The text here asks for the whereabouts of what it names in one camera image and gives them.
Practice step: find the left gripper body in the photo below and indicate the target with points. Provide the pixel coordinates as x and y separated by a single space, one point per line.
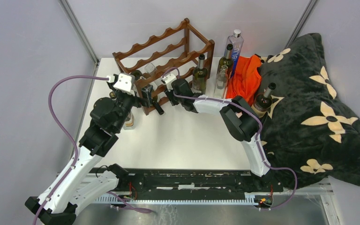
125 103

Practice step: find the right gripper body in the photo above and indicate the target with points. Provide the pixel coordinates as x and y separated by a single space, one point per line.
174 100

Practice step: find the dark green wine bottle labelled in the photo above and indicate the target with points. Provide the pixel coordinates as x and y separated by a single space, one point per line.
139 76

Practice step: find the tall clear glass bottle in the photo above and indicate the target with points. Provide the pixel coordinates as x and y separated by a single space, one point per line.
151 69

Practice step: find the small clear glass bottle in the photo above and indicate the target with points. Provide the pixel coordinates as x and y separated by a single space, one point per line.
221 82

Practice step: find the dark wine bottle silver neck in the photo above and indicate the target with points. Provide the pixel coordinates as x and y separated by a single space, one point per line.
226 60

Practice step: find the blue square glass bottle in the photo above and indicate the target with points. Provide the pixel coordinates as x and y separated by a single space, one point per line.
237 41

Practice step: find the dark wine bottle brown label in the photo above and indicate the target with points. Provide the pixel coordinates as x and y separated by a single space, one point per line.
263 101

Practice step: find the clear square bottle black cap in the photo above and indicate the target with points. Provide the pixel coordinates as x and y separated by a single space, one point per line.
129 122

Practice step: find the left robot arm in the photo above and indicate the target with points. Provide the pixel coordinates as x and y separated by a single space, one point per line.
64 200

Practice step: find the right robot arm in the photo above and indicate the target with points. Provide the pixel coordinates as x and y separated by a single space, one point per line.
240 120

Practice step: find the brown wooden wine rack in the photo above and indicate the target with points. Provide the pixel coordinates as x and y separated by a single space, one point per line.
184 58

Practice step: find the orange cloth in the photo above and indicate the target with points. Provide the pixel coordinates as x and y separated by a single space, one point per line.
246 80

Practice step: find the black floral blanket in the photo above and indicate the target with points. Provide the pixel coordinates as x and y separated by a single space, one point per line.
308 133

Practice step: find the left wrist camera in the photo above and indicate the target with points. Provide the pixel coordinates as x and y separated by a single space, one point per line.
125 83

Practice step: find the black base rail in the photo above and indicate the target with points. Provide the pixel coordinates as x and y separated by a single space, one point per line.
194 186

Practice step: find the left aluminium corner post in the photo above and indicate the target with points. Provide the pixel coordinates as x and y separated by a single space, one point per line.
79 30

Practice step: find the aluminium corner post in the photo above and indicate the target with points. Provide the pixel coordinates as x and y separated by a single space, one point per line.
302 21
79 30

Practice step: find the right aluminium corner post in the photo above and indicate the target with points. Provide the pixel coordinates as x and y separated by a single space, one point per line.
302 21

